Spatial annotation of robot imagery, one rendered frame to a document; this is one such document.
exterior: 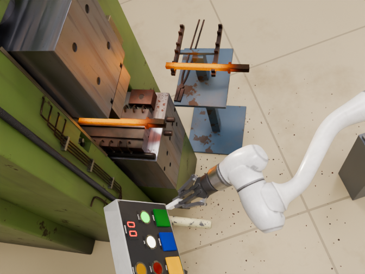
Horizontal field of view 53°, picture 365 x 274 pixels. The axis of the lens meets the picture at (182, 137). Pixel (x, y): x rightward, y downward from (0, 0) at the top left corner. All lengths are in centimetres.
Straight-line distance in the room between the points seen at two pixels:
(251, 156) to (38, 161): 69
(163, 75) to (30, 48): 210
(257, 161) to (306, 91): 177
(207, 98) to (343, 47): 144
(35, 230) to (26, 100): 104
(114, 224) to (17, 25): 75
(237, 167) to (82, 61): 60
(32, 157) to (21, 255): 183
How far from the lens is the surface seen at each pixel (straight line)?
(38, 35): 115
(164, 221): 156
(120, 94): 147
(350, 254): 256
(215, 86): 213
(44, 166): 130
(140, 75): 208
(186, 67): 190
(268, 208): 121
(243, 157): 122
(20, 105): 119
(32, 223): 208
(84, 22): 124
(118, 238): 141
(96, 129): 184
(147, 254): 144
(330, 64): 309
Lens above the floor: 248
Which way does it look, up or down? 62 degrees down
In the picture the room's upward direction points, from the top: 25 degrees counter-clockwise
